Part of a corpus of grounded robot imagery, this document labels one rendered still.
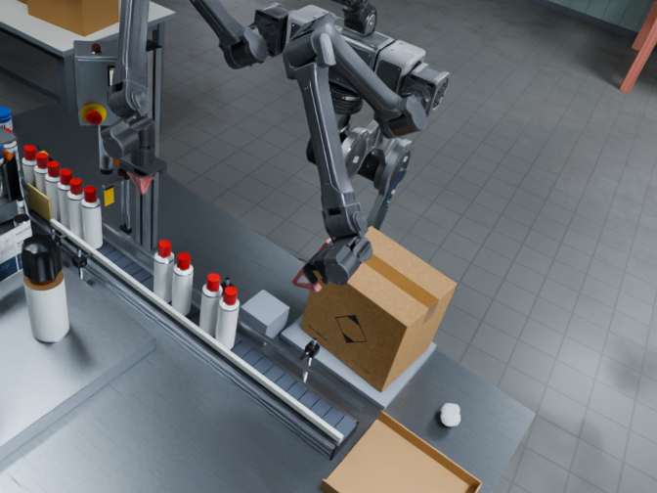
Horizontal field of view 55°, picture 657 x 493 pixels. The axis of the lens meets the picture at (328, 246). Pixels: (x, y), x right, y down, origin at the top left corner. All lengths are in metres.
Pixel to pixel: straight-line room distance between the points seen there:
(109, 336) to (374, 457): 0.75
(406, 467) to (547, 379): 1.70
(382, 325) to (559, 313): 2.14
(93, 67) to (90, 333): 0.66
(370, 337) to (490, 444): 0.43
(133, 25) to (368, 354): 0.99
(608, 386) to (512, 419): 1.58
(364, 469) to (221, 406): 0.39
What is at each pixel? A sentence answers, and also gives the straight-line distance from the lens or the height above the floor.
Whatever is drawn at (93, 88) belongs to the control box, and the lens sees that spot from 1.70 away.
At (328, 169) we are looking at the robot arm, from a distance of 1.37.
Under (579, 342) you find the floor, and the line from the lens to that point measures 3.54.
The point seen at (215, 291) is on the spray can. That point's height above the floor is 1.05.
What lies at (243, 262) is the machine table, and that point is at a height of 0.83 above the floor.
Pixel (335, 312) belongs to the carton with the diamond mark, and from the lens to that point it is 1.70.
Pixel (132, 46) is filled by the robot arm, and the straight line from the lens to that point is 1.59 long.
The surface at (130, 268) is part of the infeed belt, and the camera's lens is 1.93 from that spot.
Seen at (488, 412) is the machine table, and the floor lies 0.83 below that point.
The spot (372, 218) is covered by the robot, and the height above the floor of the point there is 0.71.
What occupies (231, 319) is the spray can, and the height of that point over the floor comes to 1.01.
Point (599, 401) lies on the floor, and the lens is 3.33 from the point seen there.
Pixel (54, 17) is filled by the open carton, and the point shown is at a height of 0.82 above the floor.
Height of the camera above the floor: 2.21
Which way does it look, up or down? 40 degrees down
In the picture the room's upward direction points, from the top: 14 degrees clockwise
